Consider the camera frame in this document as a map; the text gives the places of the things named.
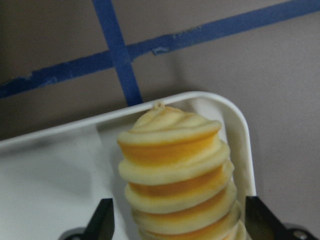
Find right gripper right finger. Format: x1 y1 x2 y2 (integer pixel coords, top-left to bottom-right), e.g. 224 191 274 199
245 196 291 240

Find spiral bread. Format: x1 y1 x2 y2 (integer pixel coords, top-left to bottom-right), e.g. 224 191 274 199
117 102 247 240

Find cream tray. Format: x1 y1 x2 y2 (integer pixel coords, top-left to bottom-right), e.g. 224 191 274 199
0 91 256 240

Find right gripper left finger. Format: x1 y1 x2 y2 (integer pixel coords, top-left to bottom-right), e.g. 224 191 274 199
83 198 114 240

